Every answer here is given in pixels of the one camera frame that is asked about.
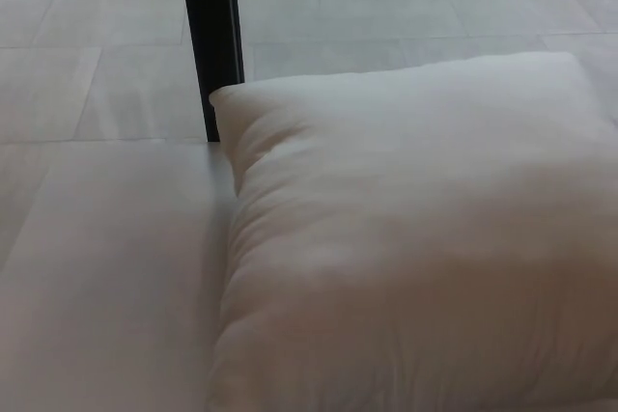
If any white square pillow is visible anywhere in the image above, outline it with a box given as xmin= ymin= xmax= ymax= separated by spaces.
xmin=208 ymin=50 xmax=618 ymax=412

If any black metal post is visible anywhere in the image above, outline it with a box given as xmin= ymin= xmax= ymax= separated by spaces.
xmin=177 ymin=0 xmax=246 ymax=144

